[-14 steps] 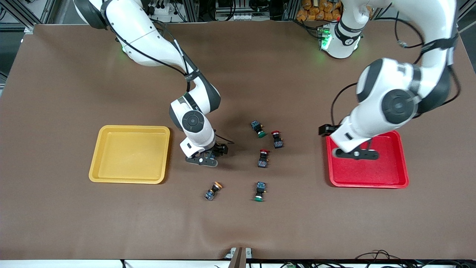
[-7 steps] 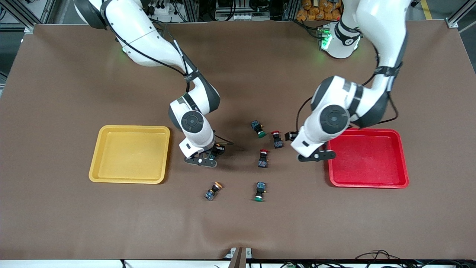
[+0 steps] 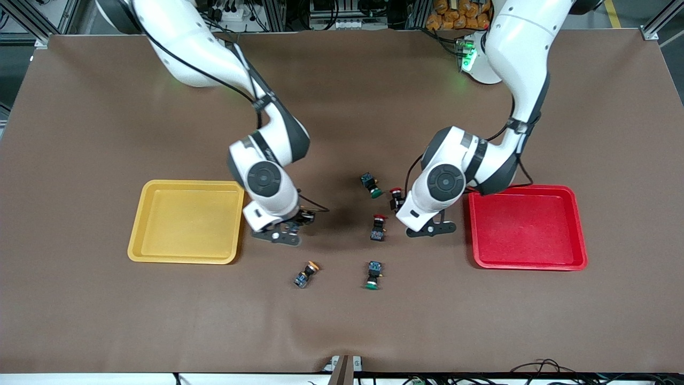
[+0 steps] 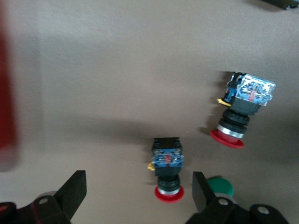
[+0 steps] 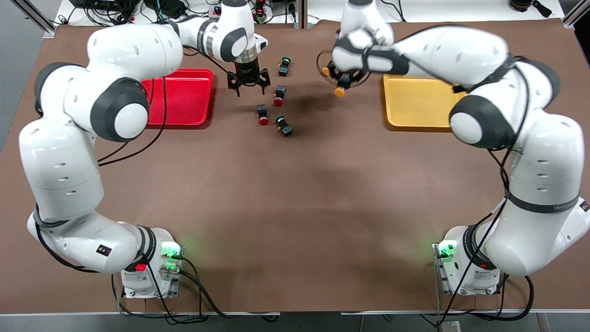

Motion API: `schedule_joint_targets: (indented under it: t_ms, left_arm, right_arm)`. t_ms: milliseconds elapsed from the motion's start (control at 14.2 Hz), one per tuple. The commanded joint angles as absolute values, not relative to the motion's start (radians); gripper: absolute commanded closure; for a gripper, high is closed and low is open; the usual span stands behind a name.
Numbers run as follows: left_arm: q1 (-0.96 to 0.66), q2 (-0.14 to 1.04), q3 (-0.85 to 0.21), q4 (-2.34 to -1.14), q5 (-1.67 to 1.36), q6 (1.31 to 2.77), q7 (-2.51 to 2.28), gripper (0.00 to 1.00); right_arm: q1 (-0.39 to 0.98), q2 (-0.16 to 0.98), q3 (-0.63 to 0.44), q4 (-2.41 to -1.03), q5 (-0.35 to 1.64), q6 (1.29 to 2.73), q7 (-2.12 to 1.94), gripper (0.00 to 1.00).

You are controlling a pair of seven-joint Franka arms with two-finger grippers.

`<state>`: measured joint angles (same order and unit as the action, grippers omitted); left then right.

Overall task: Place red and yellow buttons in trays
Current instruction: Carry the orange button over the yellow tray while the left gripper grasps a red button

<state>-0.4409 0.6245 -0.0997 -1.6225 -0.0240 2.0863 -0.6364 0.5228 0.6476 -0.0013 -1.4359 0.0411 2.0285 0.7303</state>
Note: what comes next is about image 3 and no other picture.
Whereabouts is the green mushroom push button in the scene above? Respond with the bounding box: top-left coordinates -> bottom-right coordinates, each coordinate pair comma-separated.
365,260 -> 385,291
360,172 -> 384,199

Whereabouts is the yellow plastic tray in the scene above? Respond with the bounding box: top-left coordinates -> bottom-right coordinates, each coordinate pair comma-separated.
127,180 -> 245,265

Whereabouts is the red plastic tray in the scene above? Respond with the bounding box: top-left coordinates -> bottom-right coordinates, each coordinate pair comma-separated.
468,184 -> 588,271

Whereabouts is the brown table mat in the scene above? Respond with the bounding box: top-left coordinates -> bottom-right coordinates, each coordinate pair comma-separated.
0,29 -> 684,375

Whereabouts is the white power strip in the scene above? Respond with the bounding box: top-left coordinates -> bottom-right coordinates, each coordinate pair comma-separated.
211,0 -> 257,32

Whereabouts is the orange packaged goods pile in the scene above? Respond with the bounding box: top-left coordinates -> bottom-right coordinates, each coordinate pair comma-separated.
426,0 -> 492,32

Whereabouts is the grey metal equipment rack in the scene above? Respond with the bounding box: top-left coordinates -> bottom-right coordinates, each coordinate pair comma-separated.
310,0 -> 391,30

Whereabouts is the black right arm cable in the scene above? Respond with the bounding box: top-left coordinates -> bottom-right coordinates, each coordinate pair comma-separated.
131,0 -> 278,129

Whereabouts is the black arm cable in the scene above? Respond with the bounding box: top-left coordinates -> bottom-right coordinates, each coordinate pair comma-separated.
405,91 -> 551,196
131,0 -> 278,129

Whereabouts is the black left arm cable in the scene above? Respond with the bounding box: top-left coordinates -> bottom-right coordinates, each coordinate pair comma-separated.
405,91 -> 551,196

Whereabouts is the metal camera post bracket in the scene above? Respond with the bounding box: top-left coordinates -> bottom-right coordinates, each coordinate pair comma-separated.
323,355 -> 364,385

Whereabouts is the black loose cable bundle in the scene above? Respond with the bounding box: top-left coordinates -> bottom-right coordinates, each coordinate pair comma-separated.
510,359 -> 684,385

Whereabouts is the aluminium frame profile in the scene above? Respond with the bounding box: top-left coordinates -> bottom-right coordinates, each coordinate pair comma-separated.
641,0 -> 684,41
0,0 -> 54,49

